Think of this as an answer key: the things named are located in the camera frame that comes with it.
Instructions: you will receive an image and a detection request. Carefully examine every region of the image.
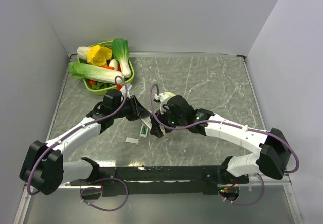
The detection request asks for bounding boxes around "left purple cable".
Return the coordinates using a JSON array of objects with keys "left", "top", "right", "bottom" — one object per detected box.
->
[{"left": 26, "top": 75, "right": 129, "bottom": 211}]

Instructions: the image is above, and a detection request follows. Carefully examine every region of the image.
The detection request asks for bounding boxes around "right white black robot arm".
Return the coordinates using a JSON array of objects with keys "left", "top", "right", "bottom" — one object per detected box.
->
[{"left": 150, "top": 92, "right": 292, "bottom": 183}]

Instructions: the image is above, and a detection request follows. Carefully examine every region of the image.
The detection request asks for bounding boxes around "green plastic basket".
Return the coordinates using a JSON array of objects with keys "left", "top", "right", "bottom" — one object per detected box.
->
[{"left": 77, "top": 40, "right": 135, "bottom": 94}]

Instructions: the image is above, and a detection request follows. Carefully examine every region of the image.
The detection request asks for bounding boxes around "white battery cover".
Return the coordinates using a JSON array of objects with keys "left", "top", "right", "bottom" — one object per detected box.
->
[{"left": 126, "top": 137, "right": 139, "bottom": 144}]

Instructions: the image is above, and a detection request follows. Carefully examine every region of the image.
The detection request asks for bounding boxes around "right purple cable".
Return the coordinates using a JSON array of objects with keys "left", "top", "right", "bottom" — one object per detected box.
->
[{"left": 149, "top": 84, "right": 300, "bottom": 207}]

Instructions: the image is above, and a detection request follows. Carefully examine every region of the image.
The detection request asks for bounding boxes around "long green white cabbage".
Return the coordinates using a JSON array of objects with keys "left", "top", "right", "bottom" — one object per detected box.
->
[{"left": 69, "top": 62, "right": 125, "bottom": 84}]

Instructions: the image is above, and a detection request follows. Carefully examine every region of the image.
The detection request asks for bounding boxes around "yellow leafed cabbage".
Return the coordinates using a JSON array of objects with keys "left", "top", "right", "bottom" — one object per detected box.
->
[{"left": 77, "top": 45, "right": 113, "bottom": 66}]

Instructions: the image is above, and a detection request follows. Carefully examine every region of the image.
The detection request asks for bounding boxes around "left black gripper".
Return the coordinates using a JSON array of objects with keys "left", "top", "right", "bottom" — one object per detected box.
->
[{"left": 112, "top": 95, "right": 151, "bottom": 121}]

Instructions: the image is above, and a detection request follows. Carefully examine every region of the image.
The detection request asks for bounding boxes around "green napa cabbage half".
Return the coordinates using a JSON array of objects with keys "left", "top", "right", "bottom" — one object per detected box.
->
[{"left": 161, "top": 92, "right": 175, "bottom": 98}]

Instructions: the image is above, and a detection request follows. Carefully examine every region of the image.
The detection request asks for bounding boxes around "aluminium frame rail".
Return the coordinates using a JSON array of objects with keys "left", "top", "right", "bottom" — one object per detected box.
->
[{"left": 248, "top": 174, "right": 292, "bottom": 186}]

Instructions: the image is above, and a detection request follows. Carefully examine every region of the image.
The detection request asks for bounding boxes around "long white remote control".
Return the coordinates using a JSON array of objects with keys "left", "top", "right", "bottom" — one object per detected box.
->
[{"left": 139, "top": 117, "right": 152, "bottom": 138}]

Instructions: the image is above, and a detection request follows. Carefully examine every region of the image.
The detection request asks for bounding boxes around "white radish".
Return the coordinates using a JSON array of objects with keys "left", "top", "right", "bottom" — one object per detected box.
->
[{"left": 108, "top": 59, "right": 119, "bottom": 71}]

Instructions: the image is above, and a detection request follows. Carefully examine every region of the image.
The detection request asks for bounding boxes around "red chili pepper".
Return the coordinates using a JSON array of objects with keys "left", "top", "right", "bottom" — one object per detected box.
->
[{"left": 100, "top": 66, "right": 115, "bottom": 70}]

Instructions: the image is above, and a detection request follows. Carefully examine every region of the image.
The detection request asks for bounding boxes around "purple cable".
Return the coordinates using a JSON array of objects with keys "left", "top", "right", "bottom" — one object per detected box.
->
[
  {"left": 26, "top": 75, "right": 129, "bottom": 211},
  {"left": 149, "top": 84, "right": 300, "bottom": 207}
]

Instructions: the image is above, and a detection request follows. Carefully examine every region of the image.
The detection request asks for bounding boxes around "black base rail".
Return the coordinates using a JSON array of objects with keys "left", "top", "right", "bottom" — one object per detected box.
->
[{"left": 70, "top": 165, "right": 249, "bottom": 197}]

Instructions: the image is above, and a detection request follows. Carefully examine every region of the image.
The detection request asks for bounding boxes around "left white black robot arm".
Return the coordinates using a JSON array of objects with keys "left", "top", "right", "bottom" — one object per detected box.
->
[{"left": 19, "top": 89, "right": 151, "bottom": 195}]

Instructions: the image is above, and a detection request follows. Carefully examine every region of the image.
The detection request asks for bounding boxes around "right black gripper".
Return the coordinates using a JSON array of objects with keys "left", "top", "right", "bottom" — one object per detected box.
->
[{"left": 150, "top": 106, "right": 186, "bottom": 138}]

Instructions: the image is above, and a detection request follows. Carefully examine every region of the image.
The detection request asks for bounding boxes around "green white bok choy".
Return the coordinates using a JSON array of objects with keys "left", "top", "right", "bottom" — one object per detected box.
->
[{"left": 112, "top": 38, "right": 132, "bottom": 78}]

